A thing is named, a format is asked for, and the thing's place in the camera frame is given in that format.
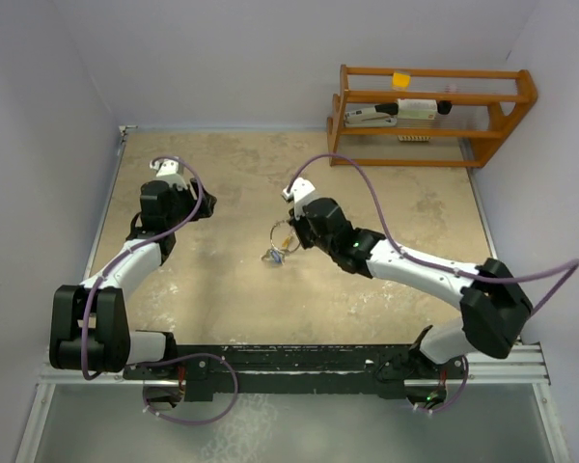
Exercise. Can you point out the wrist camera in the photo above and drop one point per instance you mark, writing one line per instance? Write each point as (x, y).
(169, 171)
(301, 191)

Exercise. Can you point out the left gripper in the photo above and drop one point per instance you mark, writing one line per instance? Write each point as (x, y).
(186, 194)

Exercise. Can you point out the small comb binding piece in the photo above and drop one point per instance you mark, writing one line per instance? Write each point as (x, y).
(413, 139)

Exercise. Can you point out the black mounting base rail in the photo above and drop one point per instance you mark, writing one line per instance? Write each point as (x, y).
(390, 371)

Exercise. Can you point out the large metal keyring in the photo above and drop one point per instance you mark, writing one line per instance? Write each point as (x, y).
(282, 229)

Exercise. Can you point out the bunch of metal keys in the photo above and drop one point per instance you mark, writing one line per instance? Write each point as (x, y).
(284, 248)

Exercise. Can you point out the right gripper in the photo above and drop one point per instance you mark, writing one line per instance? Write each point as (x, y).
(298, 225)

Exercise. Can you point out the white green box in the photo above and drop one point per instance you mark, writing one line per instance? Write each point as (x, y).
(417, 109)

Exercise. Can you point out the small black object on shelf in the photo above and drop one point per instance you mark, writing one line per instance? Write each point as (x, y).
(444, 107)

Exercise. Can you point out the yellow sticky note block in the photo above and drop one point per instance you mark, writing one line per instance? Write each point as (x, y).
(400, 81)

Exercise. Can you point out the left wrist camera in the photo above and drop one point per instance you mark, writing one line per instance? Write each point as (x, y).
(169, 171)

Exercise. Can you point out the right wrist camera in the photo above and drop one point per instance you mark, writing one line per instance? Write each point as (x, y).
(301, 191)

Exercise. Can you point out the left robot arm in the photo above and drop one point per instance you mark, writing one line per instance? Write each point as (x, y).
(89, 328)

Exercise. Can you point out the wooden shelf rack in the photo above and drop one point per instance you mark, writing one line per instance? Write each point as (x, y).
(479, 107)

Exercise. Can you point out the white stapler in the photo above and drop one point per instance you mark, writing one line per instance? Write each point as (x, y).
(380, 115)

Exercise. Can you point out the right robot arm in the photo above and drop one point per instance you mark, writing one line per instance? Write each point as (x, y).
(491, 316)

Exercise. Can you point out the blue key tag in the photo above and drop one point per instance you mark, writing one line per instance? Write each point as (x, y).
(275, 257)

